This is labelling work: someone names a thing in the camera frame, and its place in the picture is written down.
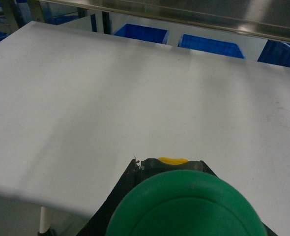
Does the green mushroom push button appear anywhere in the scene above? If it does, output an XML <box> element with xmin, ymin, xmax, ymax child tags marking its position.
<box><xmin>106</xmin><ymin>158</ymin><xmax>266</xmax><ymax>236</ymax></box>

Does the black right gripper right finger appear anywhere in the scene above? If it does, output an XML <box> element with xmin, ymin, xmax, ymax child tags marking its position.
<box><xmin>200</xmin><ymin>160</ymin><xmax>278</xmax><ymax>236</ymax></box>

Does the steel roller flow rack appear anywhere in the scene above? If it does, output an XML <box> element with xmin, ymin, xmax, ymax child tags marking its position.
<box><xmin>2</xmin><ymin>0</ymin><xmax>290</xmax><ymax>45</ymax></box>

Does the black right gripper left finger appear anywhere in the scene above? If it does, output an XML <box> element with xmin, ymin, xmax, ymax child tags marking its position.
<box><xmin>77</xmin><ymin>159</ymin><xmax>140</xmax><ymax>236</ymax></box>

